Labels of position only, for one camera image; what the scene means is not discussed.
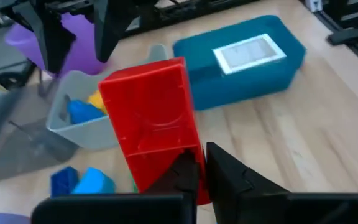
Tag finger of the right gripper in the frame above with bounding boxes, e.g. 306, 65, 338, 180
32, 4, 76, 75
94, 0, 133, 62

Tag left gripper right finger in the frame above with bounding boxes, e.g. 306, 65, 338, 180
206, 142, 290, 224

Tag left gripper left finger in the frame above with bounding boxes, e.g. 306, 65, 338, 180
144, 151, 200, 224

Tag large red block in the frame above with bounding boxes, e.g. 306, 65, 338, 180
98, 57, 211, 206

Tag orange-yellow block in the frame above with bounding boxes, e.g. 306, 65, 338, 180
86, 90, 109, 115

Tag light blue block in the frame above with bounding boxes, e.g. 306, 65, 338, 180
71, 166, 117, 195

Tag dark blue block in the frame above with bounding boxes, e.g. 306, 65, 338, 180
50, 166, 80, 198

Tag playing card deck box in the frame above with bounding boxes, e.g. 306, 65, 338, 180
212, 33, 287, 76

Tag purple plastic bucket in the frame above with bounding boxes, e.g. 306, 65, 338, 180
4, 12, 109, 76

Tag light grey plastic bin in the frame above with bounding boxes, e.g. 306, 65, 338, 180
45, 43, 168, 151

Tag teal plastic bin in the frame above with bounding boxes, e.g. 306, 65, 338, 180
172, 14, 307, 111

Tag transparent grey plastic bin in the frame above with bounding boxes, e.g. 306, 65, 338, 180
0, 86, 80, 183

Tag black floor foot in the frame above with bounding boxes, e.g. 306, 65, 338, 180
326, 27, 358, 47

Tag silver aluminium extrusion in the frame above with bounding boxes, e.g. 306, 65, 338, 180
305, 0, 323, 12

